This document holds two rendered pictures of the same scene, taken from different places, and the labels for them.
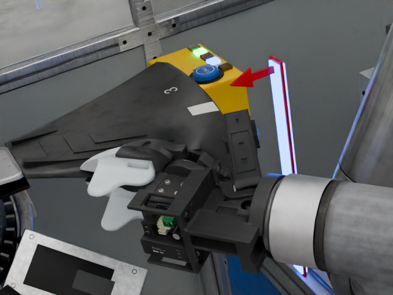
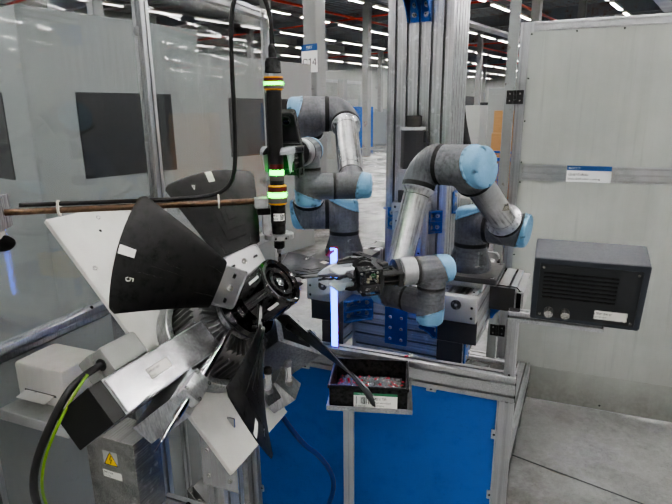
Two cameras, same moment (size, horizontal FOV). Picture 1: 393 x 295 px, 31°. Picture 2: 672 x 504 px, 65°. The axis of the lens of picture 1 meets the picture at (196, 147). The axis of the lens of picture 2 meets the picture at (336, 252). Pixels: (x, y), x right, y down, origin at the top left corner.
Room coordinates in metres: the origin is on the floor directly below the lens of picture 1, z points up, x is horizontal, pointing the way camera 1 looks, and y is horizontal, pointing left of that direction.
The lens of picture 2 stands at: (-0.28, 1.03, 1.59)
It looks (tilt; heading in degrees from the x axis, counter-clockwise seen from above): 15 degrees down; 312
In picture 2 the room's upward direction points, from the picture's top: 1 degrees counter-clockwise
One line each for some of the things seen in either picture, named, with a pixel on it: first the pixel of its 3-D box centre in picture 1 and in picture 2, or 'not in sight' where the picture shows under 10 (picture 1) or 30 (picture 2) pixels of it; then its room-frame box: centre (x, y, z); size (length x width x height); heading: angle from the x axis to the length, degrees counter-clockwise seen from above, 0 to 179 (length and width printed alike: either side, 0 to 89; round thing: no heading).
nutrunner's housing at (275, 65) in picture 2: not in sight; (275, 150); (0.63, 0.22, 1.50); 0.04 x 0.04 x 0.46
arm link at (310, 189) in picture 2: not in sight; (313, 186); (0.76, -0.04, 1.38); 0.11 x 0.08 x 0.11; 44
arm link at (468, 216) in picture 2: not in sight; (473, 222); (0.57, -0.64, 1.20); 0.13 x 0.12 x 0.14; 2
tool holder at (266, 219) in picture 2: not in sight; (274, 218); (0.64, 0.22, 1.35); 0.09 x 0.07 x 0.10; 55
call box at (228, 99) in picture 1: (199, 94); not in sight; (1.04, -0.02, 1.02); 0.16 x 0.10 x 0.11; 20
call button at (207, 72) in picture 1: (206, 74); not in sight; (0.99, -0.04, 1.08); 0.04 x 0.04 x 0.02
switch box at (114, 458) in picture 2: not in sight; (126, 467); (0.87, 0.54, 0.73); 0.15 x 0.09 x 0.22; 20
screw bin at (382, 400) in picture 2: not in sight; (369, 383); (0.54, -0.02, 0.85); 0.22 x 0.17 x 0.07; 35
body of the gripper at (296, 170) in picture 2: not in sight; (290, 158); (0.70, 0.11, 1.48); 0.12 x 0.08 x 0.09; 120
